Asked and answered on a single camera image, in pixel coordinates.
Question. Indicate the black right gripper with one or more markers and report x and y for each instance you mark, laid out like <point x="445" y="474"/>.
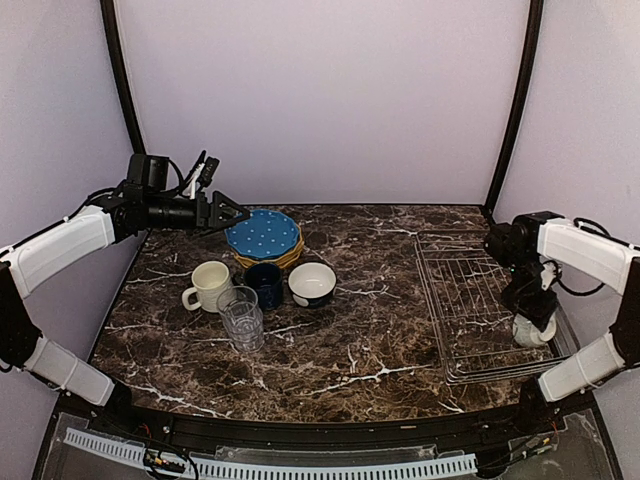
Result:
<point x="539" y="312"/>

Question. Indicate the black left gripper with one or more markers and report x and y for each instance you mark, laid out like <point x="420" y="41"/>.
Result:
<point x="207" y="215"/>

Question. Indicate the pale green ribbed bowl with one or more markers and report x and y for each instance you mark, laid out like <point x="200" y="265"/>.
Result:
<point x="526" y="334"/>

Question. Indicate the blue polka dot plate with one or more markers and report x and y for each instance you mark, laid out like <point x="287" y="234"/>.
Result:
<point x="267" y="234"/>

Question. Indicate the yellow polka dot plate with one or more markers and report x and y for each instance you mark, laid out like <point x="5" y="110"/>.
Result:
<point x="283" y="262"/>
<point x="298" y="248"/>

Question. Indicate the cream white mug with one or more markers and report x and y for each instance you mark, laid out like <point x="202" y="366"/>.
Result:
<point x="209" y="280"/>

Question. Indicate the dark blue mug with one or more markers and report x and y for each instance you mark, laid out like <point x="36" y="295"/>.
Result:
<point x="266" y="279"/>

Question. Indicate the clear glass cup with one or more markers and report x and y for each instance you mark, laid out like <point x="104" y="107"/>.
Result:
<point x="238" y="300"/>
<point x="246" y="331"/>

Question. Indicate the teal and white mug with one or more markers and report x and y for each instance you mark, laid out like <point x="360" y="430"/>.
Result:
<point x="312" y="284"/>

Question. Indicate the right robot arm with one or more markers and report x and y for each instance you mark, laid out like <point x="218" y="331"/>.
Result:
<point x="546" y="252"/>

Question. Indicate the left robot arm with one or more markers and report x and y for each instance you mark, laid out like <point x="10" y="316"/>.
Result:
<point x="106" y="218"/>

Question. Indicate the clear acrylic tray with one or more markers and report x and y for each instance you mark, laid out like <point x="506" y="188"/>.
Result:
<point x="565" y="341"/>

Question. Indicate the small circuit board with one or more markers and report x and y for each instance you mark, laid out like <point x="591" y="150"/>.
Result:
<point x="157" y="464"/>

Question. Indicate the metal wire dish rack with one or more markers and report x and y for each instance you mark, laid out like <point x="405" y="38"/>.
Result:
<point x="462" y="285"/>

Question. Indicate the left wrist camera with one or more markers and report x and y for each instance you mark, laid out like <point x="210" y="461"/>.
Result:
<point x="147" y="175"/>

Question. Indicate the black front rail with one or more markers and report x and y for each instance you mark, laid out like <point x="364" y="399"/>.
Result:
<point x="478" y="431"/>

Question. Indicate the black frame post left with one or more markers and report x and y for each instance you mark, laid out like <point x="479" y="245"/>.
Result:
<point x="120" y="75"/>

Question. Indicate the black frame post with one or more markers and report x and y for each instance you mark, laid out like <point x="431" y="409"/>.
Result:
<point x="120" y="75"/>
<point x="521" y="90"/>

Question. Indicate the white slotted cable duct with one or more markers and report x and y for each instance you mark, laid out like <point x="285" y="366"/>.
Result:
<point x="244" y="463"/>

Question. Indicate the black frame post right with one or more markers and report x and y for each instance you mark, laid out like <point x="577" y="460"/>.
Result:
<point x="521" y="90"/>

